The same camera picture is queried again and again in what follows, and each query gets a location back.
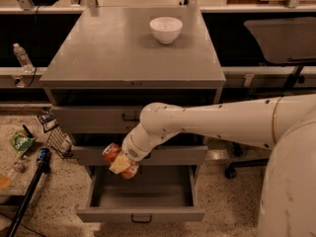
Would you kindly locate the wire mesh basket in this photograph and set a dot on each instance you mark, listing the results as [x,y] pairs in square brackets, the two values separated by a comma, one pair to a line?
[60,143]

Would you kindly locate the green snack bag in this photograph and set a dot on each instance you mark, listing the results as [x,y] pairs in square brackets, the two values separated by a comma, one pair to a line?
[21,142]

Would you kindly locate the grey open bottom drawer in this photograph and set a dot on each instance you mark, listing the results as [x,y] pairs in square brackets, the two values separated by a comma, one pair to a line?
[155,194]

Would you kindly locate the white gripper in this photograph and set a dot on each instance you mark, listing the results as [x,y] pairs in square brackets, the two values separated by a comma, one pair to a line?
[132,150]

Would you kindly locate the white ceramic bowl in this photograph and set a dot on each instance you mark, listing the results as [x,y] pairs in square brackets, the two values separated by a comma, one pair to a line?
[166,29]

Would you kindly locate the clear plastic water bottle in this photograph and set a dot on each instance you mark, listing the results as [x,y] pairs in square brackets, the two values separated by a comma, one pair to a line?
[23,58]

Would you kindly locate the grey top drawer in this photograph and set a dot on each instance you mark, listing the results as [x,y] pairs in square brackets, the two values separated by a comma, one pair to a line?
[95,119]

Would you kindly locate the dark snack packet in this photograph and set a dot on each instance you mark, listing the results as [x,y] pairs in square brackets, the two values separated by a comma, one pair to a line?
[47,120]

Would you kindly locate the black office chair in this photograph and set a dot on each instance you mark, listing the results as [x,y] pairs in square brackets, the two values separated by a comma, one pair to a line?
[285,42]

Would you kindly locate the grey middle drawer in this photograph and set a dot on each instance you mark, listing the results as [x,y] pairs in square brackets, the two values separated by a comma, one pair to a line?
[163,155]

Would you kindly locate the orange soda can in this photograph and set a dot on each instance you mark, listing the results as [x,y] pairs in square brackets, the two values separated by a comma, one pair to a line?
[109,155]

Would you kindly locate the crushed plastic bottle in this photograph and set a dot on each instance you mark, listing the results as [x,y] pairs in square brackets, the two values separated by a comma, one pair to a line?
[19,167]

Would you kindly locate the black pole with blue grip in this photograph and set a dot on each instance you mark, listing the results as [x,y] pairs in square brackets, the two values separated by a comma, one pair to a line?
[43,167]

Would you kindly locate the grey drawer cabinet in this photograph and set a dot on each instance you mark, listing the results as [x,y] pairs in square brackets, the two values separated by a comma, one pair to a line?
[111,58]

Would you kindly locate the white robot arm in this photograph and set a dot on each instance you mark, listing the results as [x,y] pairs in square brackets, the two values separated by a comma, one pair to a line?
[288,199]

